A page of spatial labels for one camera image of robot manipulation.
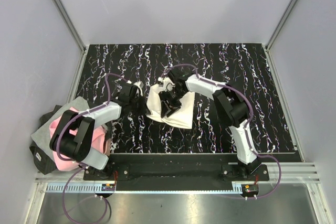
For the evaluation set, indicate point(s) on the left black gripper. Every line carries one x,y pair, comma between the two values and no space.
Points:
144,109

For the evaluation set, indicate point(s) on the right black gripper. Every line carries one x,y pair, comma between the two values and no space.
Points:
165,108

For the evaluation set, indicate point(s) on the white cloth napkin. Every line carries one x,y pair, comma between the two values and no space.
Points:
182,118

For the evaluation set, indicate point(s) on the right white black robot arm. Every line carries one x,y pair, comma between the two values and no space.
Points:
232,107

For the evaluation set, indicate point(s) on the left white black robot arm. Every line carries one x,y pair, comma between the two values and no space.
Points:
104,113

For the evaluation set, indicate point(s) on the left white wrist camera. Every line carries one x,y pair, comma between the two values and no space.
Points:
139,85

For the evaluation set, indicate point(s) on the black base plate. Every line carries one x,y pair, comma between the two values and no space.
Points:
125,167

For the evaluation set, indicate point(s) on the white slotted cable duct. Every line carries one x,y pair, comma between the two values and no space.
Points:
124,188

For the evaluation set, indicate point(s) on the left frame post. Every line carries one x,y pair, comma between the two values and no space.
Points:
68,22

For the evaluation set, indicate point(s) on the frame post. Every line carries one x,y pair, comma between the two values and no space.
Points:
290,7
68,22

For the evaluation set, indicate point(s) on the aluminium frame rail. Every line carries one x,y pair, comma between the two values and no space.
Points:
290,173

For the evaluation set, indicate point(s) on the right frame post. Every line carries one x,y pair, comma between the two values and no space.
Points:
290,7

